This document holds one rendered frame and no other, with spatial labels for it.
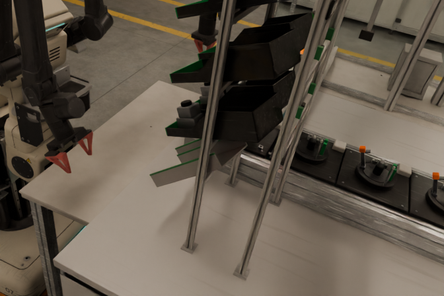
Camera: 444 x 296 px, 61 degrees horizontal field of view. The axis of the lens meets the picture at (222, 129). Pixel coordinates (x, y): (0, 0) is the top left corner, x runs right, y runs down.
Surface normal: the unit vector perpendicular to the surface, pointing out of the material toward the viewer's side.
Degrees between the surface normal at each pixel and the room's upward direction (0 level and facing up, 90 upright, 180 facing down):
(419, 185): 0
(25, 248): 0
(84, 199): 0
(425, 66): 90
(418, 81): 93
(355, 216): 90
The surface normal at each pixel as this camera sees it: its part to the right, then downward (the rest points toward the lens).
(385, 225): -0.40, 0.48
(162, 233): 0.15, -0.81
